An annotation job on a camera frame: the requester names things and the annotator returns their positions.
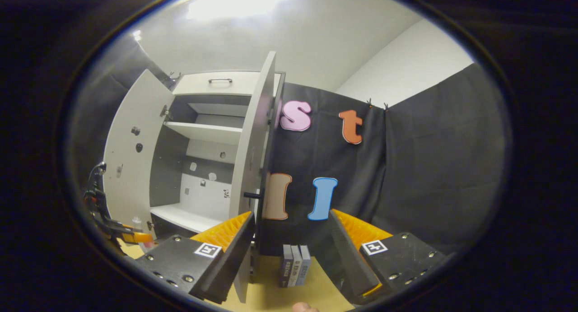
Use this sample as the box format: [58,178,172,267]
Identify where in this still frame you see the white cabinet drawer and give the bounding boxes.
[173,71,276,97]

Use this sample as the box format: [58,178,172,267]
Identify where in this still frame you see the white and grey cabinet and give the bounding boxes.
[149,70,286,240]

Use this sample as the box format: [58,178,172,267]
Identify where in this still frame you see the white cabinet bottom board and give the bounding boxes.
[150,203,226,233]

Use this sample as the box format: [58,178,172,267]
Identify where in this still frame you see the white cabinet shelf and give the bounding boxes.
[163,121,243,145]

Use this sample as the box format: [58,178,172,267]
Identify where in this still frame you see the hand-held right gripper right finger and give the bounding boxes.
[327,209,447,303]

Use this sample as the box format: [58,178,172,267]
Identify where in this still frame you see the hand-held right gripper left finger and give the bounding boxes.
[135,211,257,305]

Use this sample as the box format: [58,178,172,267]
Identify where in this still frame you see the white cabinet door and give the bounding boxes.
[228,51,286,303]
[103,69,176,240]

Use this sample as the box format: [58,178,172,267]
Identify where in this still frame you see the grey book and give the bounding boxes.
[280,245,293,288]
[298,245,312,285]
[289,245,302,286]

